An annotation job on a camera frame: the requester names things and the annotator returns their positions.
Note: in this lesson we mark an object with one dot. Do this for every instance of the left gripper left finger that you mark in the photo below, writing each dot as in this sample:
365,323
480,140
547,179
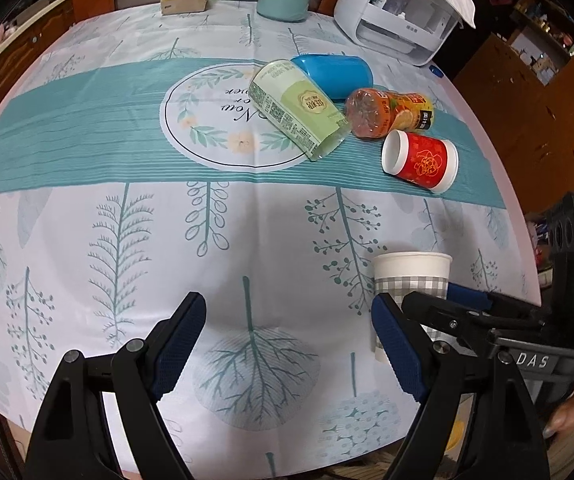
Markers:
144,370

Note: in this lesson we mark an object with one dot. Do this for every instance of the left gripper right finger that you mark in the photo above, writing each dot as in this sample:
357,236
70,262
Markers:
422,365

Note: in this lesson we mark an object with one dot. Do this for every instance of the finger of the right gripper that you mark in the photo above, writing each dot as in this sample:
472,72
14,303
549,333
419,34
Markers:
487,320
467,295

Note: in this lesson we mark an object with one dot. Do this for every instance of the grey checked paper cup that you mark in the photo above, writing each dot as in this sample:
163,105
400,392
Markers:
400,273

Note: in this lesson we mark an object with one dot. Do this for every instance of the red white paper cup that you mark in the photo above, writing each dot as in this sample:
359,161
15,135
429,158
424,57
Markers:
427,162

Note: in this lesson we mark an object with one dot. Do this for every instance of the blue plastic cup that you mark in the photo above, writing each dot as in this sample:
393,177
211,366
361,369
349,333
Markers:
336,75

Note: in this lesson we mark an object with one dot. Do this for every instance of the person's hand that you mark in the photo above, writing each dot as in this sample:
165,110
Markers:
561,422

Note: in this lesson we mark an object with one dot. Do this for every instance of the orange juice bottle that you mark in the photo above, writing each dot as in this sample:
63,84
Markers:
373,113

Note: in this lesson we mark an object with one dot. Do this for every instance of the patterned tablecloth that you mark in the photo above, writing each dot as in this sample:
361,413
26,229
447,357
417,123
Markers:
135,169

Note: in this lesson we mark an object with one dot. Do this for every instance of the dark wooden shelf cabinet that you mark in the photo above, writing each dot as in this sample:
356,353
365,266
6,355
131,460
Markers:
521,89

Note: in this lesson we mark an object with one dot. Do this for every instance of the small blue lid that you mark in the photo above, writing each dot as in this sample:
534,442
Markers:
436,71

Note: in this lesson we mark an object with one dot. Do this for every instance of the white storage organizer box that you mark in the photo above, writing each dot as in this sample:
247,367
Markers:
411,30

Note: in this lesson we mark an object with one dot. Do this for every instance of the wooden kitchen cabinets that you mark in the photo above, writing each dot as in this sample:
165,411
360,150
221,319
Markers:
31,40

